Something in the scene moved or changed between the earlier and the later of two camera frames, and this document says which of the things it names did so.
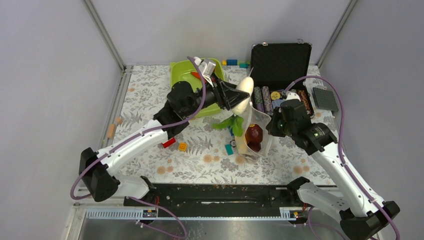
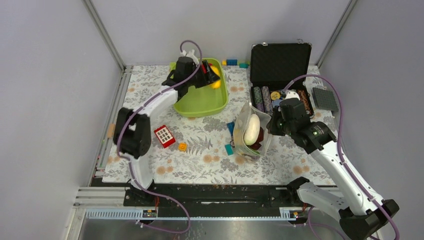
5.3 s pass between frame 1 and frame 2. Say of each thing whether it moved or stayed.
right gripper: stayed
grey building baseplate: stayed
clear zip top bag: stayed
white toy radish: moved
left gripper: moved
